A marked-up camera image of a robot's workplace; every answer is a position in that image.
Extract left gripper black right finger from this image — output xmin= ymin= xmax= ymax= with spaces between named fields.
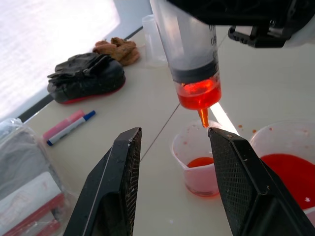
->
xmin=207 ymin=127 xmax=315 ymax=236

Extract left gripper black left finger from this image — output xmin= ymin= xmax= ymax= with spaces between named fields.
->
xmin=63 ymin=127 xmax=143 ymax=236

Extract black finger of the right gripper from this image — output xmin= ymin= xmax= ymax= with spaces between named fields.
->
xmin=166 ymin=0 xmax=234 ymax=26

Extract clear plastic syringe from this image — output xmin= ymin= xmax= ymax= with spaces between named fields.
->
xmin=149 ymin=0 xmax=222 ymax=128

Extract large plastic cup, red liquid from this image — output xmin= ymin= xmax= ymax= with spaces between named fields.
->
xmin=249 ymin=120 xmax=315 ymax=212

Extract small plastic cup, red liquid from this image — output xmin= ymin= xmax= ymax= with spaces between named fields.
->
xmin=171 ymin=119 xmax=223 ymax=197

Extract empty clear plastic cup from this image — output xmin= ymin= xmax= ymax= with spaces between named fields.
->
xmin=141 ymin=14 xmax=168 ymax=68

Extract white marker with blue cap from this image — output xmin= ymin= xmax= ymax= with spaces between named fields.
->
xmin=46 ymin=110 xmax=96 ymax=147

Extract pink marker pen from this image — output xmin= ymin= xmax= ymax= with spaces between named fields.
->
xmin=42 ymin=110 xmax=86 ymax=140

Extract clear plastic bag with contents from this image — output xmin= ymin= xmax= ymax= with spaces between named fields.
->
xmin=0 ymin=118 xmax=74 ymax=236

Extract black crumpled gloves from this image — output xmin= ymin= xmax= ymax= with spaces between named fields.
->
xmin=47 ymin=52 xmax=114 ymax=87

